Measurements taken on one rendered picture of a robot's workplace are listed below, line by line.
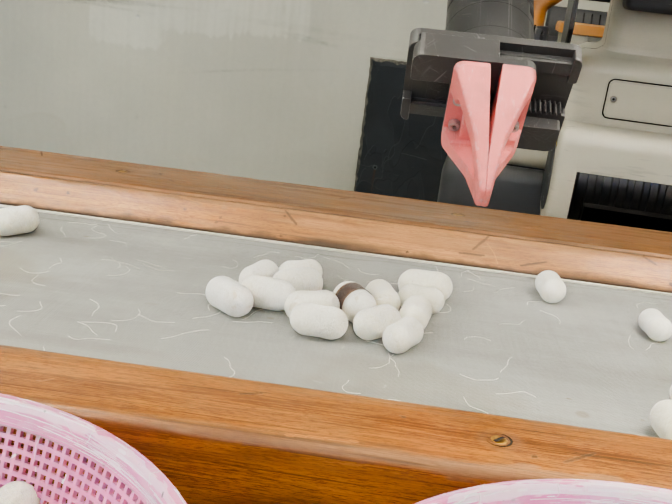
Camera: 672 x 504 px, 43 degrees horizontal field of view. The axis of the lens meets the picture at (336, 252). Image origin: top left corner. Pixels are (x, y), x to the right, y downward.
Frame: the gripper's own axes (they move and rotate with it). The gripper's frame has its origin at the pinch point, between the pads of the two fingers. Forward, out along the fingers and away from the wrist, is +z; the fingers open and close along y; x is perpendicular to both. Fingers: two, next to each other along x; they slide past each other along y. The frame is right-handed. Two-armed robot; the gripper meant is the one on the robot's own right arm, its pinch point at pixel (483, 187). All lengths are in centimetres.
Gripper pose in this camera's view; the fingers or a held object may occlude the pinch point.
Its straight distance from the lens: 49.0
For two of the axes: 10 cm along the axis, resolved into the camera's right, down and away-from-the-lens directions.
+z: -1.3, 8.0, -5.9
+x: -0.3, 5.9, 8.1
